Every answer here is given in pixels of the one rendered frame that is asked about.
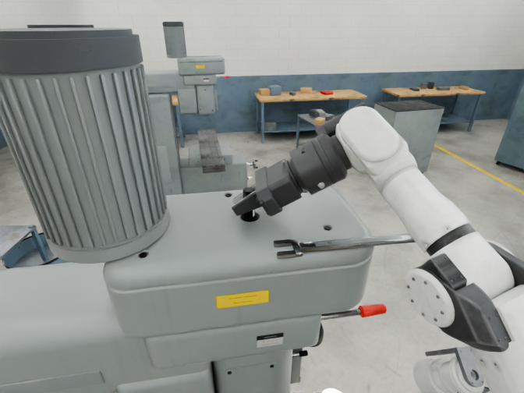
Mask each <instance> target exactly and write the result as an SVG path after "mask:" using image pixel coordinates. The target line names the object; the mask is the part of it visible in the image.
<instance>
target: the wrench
mask: <svg viewBox="0 0 524 393"><path fill-rule="evenodd" d="M401 243H415V241H414V239H413V238H412V236H411V235H410V234H409V233H405V234H396V235H378V236H369V237H359V238H350V239H332V240H323V241H313V242H304V243H299V242H298V239H292V240H291V239H284V240H275V241H274V247H285V246H292V248H293V250H289V251H280V252H277V258H278V259H286V258H295V257H302V256H303V253H305V252H313V251H322V250H339V249H348V248H357V247H366V246H383V245H392V244H401Z"/></svg>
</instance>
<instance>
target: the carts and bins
mask: <svg viewBox="0 0 524 393"><path fill-rule="evenodd" d="M297 116H298V118H297V132H296V148H297V147H298V146H300V145H302V144H303V143H299V119H300V118H301V119H304V120H305V121H307V122H308V123H310V124H312V125H313V126H316V127H318V126H320V125H322V124H324V123H326V122H327V121H329V120H331V119H333V118H334V117H333V115H331V114H327V113H325V112H324V111H323V110H322V109H311V110H310V113H309V114H302V115H300V114H298V115H297ZM30 233H31V235H32V236H29V237H27V236H28V235H29V234H30ZM26 237H27V238H26ZM0 260H2V263H3V262H4V264H3V265H4V266H5V267H6V268H7V269H9V268H17V267H32V266H40V265H48V264H63V263H71V262H68V261H65V260H62V259H60V258H58V257H57V256H55V255H54V254H53V253H52V252H51V250H50V248H49V246H48V243H47V240H46V238H45V236H44V233H43V232H42V233H39V234H38V232H37V230H36V225H0Z"/></svg>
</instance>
